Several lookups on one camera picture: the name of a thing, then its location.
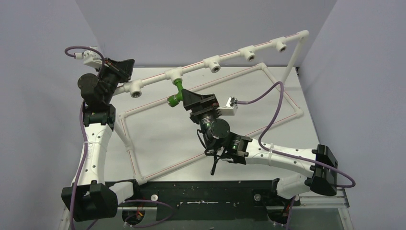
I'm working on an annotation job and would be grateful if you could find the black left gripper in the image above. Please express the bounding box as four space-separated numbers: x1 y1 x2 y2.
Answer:
97 59 136 103

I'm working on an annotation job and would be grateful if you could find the white PVC pipe frame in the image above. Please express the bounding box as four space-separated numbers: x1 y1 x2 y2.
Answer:
113 30 309 185

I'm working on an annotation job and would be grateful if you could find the green plastic water faucet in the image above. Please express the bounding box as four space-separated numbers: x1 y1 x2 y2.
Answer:
167 79 184 107

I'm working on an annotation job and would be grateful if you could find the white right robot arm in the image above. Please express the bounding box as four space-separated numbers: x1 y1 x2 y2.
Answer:
181 89 338 205

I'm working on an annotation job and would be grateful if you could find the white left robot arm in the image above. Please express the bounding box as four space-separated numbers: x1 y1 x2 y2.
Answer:
61 58 142 222

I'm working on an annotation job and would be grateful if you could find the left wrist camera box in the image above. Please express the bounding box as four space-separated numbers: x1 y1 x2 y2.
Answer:
83 50 102 69

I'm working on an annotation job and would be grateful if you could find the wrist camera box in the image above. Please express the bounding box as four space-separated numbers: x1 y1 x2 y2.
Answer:
217 97 238 116
83 50 102 69

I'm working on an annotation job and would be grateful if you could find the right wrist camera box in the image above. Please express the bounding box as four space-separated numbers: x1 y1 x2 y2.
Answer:
217 97 238 116

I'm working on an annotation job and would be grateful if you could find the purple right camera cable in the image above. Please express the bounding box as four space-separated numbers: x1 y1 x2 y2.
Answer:
236 81 357 230

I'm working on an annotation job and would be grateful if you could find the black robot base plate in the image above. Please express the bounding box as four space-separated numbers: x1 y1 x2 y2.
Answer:
121 179 301 223

